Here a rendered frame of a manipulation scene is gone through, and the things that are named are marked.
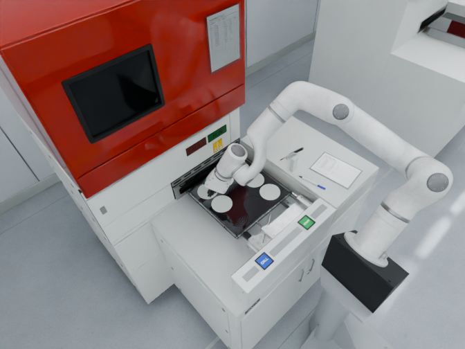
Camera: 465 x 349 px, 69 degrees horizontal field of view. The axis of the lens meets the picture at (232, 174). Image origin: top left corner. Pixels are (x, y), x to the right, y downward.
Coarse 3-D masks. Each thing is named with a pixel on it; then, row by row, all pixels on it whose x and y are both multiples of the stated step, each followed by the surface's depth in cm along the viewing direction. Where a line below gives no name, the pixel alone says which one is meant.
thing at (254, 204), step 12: (204, 180) 170; (264, 180) 169; (192, 192) 165; (228, 192) 165; (240, 192) 164; (252, 192) 164; (288, 192) 163; (204, 204) 160; (240, 204) 159; (252, 204) 159; (264, 204) 159; (228, 216) 155; (240, 216) 155; (252, 216) 155; (240, 228) 151
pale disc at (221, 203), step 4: (220, 196) 163; (224, 196) 163; (212, 200) 162; (216, 200) 162; (220, 200) 161; (224, 200) 161; (228, 200) 161; (212, 204) 160; (216, 204) 160; (220, 204) 160; (224, 204) 160; (228, 204) 160; (216, 208) 158; (220, 208) 158; (224, 208) 158; (228, 208) 158; (220, 212) 157
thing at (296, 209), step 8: (288, 208) 159; (296, 208) 159; (304, 208) 159; (280, 216) 157; (288, 216) 157; (296, 216) 156; (272, 224) 154; (280, 224) 154; (288, 224) 154; (248, 248) 149
